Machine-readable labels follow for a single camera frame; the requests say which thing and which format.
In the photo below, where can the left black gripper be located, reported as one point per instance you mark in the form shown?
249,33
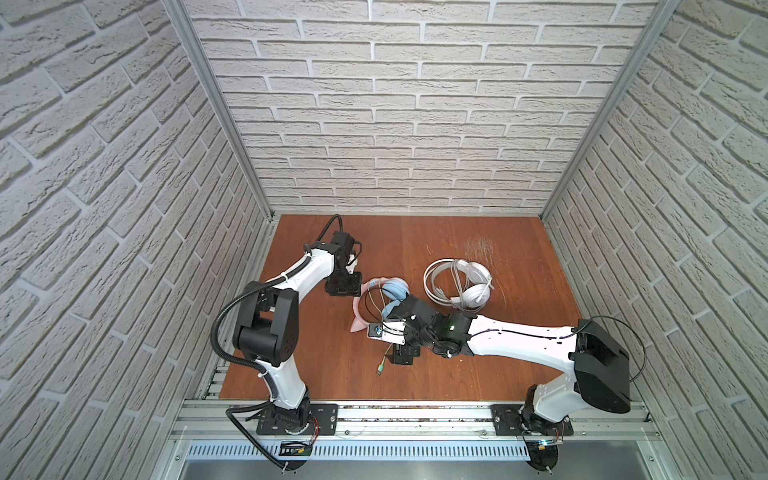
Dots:
333,288

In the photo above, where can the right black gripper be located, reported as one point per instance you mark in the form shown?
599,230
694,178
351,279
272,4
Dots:
403,354

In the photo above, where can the pink blue cat-ear headphones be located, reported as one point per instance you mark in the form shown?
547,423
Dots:
382,291

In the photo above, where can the white over-ear headphones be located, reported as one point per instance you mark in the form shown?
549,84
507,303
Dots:
472,281

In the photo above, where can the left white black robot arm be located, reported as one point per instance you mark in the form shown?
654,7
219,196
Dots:
267,327

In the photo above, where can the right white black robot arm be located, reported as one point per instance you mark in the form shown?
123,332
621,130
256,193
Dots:
593,366

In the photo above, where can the white perforated vent strip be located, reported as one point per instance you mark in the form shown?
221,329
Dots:
370,450

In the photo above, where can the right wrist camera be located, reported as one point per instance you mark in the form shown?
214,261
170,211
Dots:
389,332

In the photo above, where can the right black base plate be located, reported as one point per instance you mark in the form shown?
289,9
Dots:
515,420

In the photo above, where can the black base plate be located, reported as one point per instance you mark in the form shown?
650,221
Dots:
302,421
515,420

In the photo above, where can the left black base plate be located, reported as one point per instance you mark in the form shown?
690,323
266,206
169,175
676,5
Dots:
302,421

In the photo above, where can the aluminium mounting rail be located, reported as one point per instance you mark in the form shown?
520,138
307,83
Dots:
473,421

